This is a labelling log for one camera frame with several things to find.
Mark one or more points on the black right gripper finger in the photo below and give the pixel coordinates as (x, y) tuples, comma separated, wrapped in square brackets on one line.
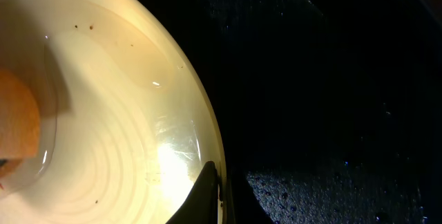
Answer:
[(201, 205)]

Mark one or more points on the yellow green scrub sponge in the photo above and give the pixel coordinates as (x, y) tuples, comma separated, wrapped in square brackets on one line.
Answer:
[(20, 131)]

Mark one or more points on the yellow plate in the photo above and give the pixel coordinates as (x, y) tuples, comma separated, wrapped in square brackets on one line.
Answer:
[(126, 125)]

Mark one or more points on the black round tray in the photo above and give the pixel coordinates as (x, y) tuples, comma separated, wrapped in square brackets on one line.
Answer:
[(329, 110)]

